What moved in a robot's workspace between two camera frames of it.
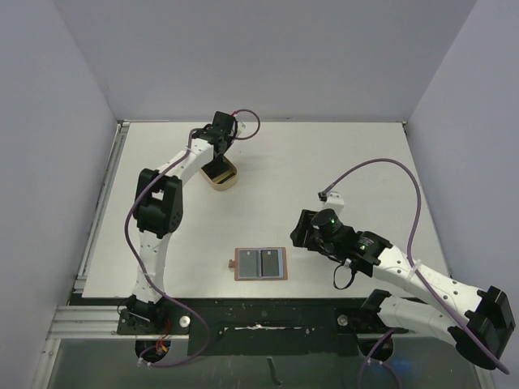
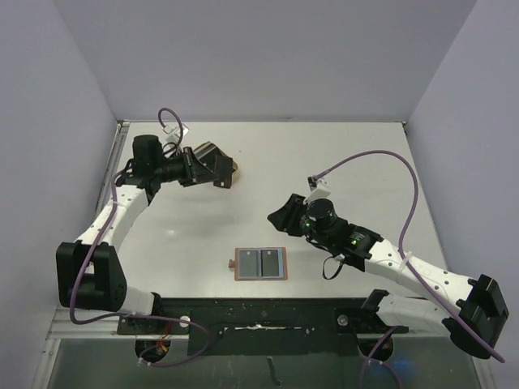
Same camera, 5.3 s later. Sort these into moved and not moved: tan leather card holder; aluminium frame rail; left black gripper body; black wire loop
Moved: black wire loop; left black gripper body
Not moved: aluminium frame rail; tan leather card holder
